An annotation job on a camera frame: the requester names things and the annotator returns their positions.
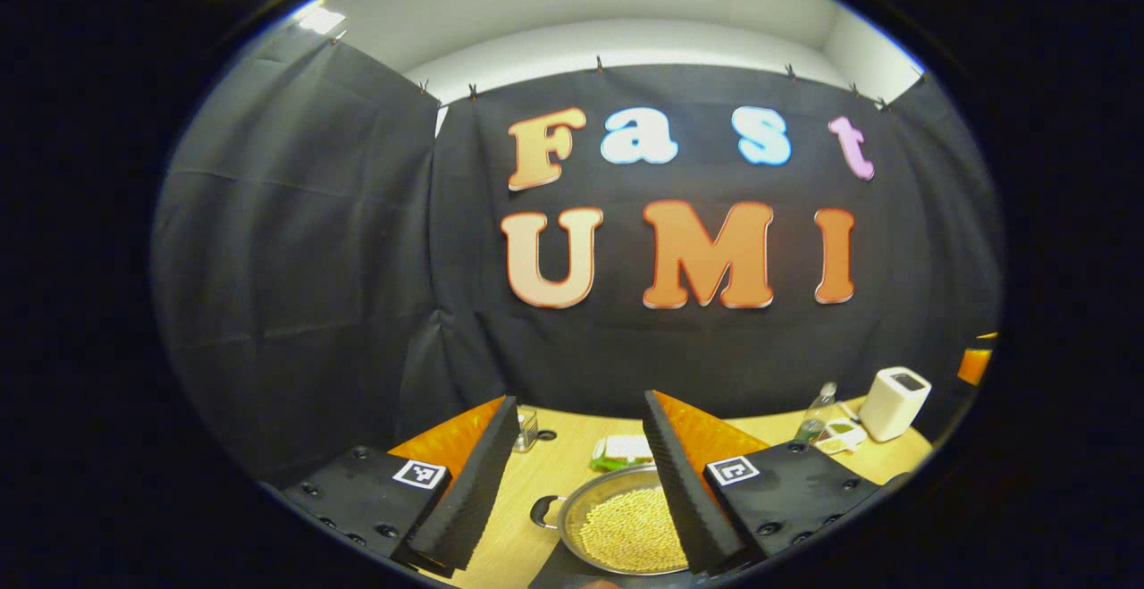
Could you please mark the black induction cooktop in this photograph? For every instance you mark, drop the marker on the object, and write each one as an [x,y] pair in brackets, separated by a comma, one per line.
[554,576]

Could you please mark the row of black clips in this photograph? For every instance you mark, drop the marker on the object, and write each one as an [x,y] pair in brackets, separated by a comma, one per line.
[600,63]

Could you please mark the small metal grater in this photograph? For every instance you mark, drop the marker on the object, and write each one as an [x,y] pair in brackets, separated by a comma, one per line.
[525,433]

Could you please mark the sandwich with lettuce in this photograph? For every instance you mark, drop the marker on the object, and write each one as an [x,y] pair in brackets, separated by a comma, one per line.
[621,450]

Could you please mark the white toaster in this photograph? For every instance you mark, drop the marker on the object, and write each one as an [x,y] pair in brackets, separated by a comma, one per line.
[894,406]

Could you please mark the small ceiling light panel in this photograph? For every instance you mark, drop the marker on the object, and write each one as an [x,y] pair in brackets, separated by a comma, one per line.
[322,20]

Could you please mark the black backdrop cloth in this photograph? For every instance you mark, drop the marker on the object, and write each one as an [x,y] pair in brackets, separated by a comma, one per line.
[313,258]

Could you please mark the white divided dish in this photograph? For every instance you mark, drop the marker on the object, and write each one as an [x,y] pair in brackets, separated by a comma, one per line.
[842,435]

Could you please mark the clear plastic water bottle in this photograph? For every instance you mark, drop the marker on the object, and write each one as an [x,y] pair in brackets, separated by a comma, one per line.
[815,419]

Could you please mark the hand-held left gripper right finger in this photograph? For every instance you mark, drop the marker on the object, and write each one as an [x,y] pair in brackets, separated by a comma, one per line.
[688,500]

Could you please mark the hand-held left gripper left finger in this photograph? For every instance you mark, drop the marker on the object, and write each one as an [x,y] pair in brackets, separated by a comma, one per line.
[465,500]

